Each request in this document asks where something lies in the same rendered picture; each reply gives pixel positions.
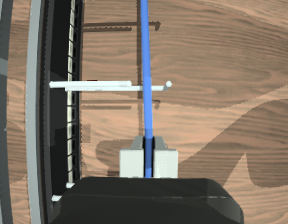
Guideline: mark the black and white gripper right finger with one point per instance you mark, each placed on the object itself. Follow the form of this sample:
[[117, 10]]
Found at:
[[165, 159]]

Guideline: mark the blue cable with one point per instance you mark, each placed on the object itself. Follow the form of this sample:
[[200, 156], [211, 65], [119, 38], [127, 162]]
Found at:
[[147, 96]]

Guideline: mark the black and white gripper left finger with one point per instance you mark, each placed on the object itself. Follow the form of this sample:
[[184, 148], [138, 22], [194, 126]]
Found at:
[[132, 161]]

